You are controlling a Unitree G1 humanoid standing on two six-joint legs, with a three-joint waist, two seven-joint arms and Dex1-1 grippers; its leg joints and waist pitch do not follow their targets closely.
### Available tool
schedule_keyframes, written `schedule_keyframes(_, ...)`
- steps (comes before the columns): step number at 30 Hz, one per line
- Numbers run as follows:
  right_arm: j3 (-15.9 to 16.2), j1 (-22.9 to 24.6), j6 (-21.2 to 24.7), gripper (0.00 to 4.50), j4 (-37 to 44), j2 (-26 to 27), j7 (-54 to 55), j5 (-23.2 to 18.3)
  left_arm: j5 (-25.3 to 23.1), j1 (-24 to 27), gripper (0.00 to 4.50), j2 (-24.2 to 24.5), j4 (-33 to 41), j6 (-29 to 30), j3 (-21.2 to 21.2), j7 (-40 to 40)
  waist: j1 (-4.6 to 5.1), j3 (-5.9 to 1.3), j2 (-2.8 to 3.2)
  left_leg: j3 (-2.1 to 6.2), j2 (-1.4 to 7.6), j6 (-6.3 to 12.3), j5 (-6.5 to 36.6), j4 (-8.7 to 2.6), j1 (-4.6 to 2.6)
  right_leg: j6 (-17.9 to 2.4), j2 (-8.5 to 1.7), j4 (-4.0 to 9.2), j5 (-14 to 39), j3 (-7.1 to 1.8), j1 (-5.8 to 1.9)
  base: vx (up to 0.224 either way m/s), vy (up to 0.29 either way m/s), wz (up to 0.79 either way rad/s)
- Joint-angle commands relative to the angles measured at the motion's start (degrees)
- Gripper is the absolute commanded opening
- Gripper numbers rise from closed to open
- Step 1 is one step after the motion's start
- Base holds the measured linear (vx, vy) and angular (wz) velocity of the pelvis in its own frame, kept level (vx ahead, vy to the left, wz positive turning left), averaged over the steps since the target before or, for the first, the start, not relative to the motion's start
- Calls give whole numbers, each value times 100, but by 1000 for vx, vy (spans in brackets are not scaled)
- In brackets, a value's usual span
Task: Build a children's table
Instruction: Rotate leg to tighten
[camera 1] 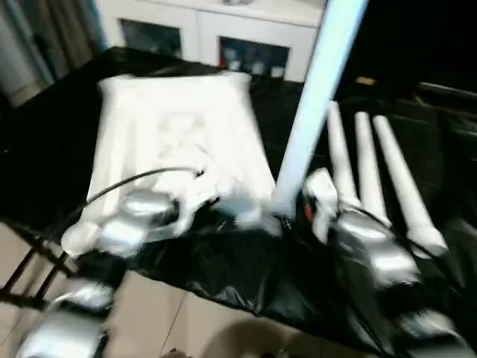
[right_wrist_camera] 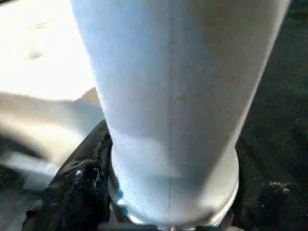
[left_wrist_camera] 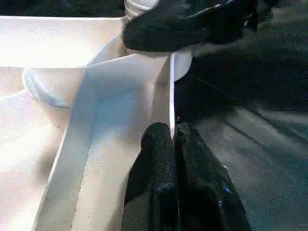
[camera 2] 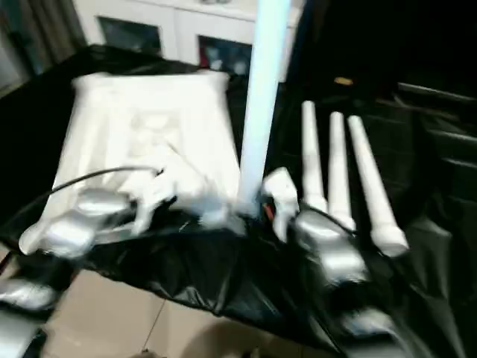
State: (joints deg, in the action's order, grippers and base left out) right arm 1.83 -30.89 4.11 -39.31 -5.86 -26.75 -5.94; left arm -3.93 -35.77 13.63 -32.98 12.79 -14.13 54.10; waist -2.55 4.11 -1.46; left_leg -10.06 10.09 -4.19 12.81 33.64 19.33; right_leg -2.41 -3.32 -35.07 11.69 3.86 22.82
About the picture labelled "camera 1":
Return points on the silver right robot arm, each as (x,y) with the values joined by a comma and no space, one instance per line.
(372,238)

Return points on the small yellow tag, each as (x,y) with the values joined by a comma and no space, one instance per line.
(366,80)

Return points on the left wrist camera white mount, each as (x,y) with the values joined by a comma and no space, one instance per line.
(186,212)

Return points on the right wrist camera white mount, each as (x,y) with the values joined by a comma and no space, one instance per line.
(322,186)

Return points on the grey curtain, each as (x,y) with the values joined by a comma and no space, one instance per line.
(44,37)

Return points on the white plastic table leg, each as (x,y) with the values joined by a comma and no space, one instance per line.
(402,186)
(341,156)
(369,168)
(316,93)

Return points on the white plastic table top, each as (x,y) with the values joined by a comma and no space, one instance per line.
(167,130)

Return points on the black folding table frame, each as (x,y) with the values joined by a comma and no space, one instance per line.
(26,300)

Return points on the black table mat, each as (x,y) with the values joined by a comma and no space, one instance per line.
(56,130)

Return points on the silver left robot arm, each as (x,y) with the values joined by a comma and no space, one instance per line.
(141,207)

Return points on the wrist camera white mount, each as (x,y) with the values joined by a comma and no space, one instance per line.
(186,212)
(322,186)

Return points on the white glass-door cabinet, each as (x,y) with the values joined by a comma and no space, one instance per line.
(201,30)

